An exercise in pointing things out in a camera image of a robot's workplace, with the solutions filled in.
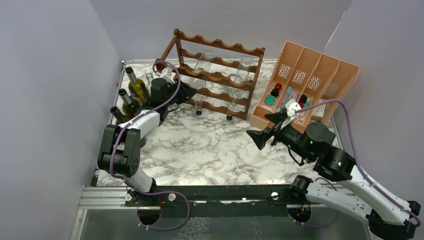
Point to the black cap bottle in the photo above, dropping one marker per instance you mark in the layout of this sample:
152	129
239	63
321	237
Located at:
275	92

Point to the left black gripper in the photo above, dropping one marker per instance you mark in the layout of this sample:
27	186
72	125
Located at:
186	93

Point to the green round container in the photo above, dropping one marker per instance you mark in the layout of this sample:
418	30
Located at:
269	100

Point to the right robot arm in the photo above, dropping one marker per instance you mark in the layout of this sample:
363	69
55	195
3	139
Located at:
386	220

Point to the orange plastic organizer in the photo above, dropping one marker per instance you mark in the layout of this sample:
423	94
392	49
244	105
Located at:
303	71

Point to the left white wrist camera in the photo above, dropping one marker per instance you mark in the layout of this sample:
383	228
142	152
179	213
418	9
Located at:
166	73

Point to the green wine bottle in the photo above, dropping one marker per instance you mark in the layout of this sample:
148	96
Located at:
137	87
130	106
120	118

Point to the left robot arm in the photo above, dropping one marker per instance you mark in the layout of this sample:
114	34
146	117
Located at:
119	153

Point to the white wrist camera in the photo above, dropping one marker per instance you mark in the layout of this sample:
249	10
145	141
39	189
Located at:
166	73
292	107

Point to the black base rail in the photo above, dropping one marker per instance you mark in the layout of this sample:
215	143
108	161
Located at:
216	201

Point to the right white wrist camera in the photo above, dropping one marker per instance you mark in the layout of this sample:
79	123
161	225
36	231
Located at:
292	107

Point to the brown wooden wine rack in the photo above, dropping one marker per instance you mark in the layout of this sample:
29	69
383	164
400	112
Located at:
215	77

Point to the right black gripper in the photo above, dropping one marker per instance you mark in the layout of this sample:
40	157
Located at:
277	118

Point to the red cap bottle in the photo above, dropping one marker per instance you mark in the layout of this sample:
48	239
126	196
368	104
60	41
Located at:
278	86

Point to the red bottle in organizer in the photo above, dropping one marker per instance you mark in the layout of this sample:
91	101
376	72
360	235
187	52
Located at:
303	100

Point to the white box in organizer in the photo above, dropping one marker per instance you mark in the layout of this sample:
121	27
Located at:
318	113

